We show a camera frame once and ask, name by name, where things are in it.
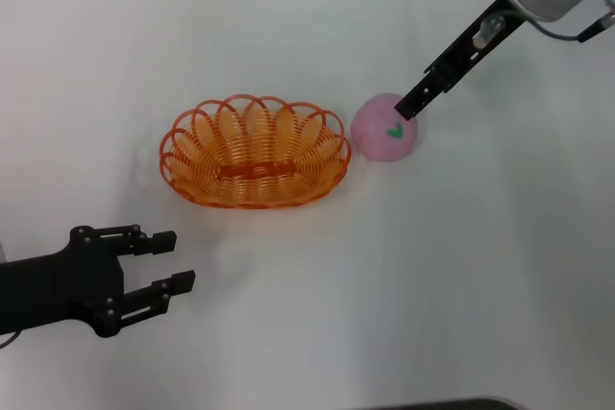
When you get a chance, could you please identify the pink toy peach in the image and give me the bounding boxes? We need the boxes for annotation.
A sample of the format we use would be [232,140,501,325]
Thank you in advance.
[350,92,419,164]

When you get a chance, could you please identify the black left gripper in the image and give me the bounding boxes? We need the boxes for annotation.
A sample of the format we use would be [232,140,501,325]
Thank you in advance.
[0,224,197,339]

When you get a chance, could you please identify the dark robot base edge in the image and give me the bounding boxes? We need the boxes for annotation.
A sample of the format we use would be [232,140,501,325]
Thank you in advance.
[411,397,526,410]

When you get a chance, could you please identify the orange woven plastic basket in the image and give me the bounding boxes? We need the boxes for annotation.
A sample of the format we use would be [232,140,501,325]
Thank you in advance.
[159,91,353,210]

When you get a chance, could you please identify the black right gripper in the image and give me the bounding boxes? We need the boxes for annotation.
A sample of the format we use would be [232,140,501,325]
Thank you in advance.
[394,0,526,122]

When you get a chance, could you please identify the grey cable with silver connector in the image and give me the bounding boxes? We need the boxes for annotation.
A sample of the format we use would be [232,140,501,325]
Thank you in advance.
[473,13,615,51]

